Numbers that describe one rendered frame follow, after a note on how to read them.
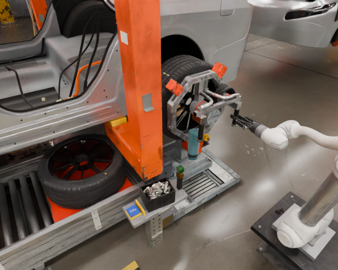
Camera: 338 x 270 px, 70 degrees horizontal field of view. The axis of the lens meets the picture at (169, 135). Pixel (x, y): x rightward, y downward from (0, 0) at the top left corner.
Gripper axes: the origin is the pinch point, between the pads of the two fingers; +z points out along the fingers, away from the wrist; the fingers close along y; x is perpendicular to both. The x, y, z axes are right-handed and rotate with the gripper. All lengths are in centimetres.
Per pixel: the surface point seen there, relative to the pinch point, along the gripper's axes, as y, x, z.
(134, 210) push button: -92, -35, -6
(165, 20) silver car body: -23, 59, 59
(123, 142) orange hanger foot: -76, -15, 37
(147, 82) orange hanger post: -70, 42, 7
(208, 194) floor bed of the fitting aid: -19, -75, -1
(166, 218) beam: -65, -71, -2
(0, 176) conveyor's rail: -164, -51, 97
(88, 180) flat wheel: -108, -32, 33
